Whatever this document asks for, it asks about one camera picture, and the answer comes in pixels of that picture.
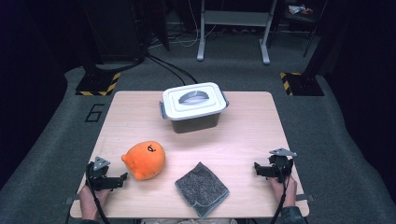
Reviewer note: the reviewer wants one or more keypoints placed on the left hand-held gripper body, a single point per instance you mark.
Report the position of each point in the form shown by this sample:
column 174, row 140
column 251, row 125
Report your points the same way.
column 96, row 179

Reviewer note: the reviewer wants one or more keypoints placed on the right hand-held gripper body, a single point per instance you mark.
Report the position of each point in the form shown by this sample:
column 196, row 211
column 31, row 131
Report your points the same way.
column 281, row 165

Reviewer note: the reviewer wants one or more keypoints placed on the orange plush toy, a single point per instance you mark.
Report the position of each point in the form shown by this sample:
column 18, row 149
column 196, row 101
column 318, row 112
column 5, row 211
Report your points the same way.
column 144, row 160

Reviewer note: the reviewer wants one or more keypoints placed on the grey cloth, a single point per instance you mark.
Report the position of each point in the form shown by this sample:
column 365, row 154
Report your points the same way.
column 200, row 189

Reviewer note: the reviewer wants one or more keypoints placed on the brown transparent storage box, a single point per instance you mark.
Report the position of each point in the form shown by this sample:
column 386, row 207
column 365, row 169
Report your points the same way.
column 194, row 124

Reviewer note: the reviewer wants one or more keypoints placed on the white box lid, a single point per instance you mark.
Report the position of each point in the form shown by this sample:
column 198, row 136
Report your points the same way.
column 199, row 110

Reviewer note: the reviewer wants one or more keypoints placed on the person's left hand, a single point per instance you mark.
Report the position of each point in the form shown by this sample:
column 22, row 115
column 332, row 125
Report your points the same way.
column 102, row 195

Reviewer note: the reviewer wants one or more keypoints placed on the person's right hand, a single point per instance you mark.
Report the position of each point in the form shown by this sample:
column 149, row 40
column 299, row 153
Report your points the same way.
column 291, row 189

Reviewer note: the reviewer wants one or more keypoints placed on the grey tape strip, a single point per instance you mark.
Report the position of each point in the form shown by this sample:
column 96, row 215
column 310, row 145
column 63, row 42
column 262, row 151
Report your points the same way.
column 306, row 197
column 73, row 199

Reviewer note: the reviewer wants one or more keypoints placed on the black base with striped edge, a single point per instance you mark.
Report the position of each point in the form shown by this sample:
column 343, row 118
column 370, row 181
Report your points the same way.
column 96, row 84
column 303, row 85

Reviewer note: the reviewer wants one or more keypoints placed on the dark curtain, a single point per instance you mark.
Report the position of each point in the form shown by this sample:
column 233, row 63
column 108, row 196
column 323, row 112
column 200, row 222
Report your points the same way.
column 28, row 77
column 364, row 77

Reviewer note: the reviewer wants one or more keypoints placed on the black chair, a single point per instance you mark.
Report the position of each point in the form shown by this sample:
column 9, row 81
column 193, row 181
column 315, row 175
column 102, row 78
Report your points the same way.
column 299, row 20

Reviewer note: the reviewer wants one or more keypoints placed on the black cabinet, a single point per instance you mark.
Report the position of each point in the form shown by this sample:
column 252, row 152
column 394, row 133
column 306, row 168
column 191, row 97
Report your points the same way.
column 115, row 31

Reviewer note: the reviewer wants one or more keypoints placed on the white metal stand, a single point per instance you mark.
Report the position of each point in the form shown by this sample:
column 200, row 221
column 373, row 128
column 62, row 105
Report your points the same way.
column 201, row 31

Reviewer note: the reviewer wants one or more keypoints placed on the white and orange object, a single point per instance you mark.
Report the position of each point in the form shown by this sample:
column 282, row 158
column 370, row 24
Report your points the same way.
column 295, row 9

